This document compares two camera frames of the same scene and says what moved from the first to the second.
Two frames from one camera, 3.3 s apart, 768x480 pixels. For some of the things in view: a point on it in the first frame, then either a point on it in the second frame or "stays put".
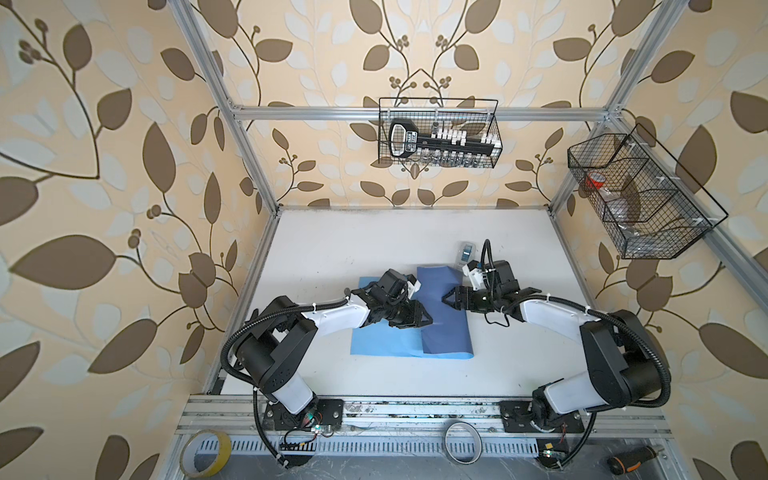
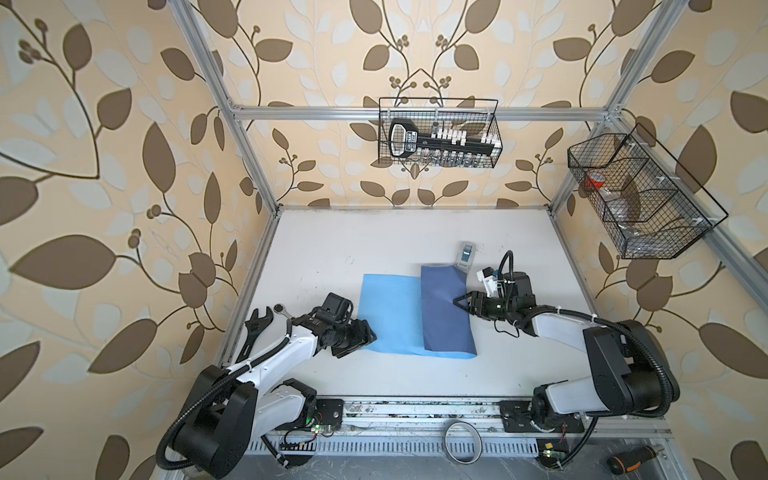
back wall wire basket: x=433 y=132 stays put
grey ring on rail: x=480 y=440 stays put
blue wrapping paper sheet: x=447 y=337 stays put
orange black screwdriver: x=627 y=461 stays put
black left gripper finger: x=419 y=317 → x=358 y=334
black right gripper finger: x=454 y=298 → x=471 y=302
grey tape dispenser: x=467 y=253 stays put
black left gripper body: x=397 y=313 → x=336 y=330
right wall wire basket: x=649 y=204 stays put
